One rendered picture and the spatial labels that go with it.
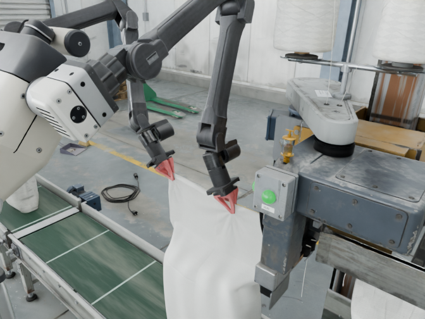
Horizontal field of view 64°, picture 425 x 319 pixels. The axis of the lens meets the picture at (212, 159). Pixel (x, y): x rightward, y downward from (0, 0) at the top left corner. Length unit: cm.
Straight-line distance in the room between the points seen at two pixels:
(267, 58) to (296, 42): 579
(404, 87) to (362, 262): 50
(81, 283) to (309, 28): 153
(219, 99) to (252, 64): 595
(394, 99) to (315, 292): 156
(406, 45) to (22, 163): 89
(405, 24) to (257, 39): 601
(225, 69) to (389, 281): 68
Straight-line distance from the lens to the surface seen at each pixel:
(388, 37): 90
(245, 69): 703
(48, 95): 70
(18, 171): 91
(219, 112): 99
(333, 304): 137
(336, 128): 78
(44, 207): 257
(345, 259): 96
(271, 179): 69
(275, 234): 81
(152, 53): 80
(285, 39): 97
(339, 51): 567
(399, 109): 114
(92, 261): 201
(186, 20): 91
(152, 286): 181
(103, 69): 75
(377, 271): 95
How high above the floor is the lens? 163
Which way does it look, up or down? 24 degrees down
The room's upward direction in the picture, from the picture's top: 2 degrees clockwise
